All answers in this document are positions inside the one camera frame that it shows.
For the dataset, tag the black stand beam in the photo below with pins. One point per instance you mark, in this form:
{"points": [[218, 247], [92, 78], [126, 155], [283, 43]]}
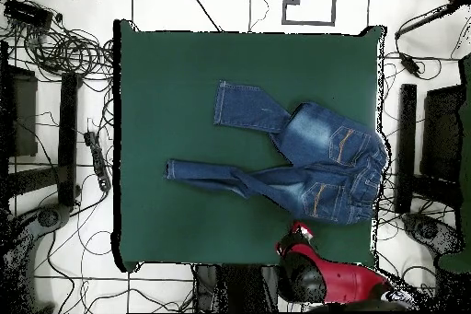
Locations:
{"points": [[68, 137], [406, 144]]}

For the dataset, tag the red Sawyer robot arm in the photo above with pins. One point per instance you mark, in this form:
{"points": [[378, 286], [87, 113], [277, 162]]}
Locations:
{"points": [[346, 281]]}

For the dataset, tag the dark flat panel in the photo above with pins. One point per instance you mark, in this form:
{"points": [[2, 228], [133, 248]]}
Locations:
{"points": [[441, 133], [24, 118]]}

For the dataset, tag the dark green table cloth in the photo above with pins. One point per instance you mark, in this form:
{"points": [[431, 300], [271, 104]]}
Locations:
{"points": [[176, 107]]}

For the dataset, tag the black power strip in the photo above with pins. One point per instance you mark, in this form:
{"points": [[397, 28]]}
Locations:
{"points": [[97, 159]]}

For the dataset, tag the black tube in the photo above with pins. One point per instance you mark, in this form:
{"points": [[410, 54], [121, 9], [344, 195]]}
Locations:
{"points": [[427, 19]]}

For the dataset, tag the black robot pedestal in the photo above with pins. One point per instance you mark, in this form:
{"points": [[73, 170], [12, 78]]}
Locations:
{"points": [[239, 288]]}

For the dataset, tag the blue denim jeans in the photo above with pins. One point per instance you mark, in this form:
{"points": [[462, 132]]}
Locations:
{"points": [[323, 166]]}

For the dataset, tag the grey round stand foot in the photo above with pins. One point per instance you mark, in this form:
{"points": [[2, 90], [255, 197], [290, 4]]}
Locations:
{"points": [[51, 216], [427, 231]]}

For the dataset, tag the black power adapter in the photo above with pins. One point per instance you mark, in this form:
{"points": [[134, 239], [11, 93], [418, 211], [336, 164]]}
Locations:
{"points": [[410, 64]]}

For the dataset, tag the black box device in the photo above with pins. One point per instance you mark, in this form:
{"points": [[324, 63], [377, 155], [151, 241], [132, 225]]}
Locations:
{"points": [[27, 13]]}

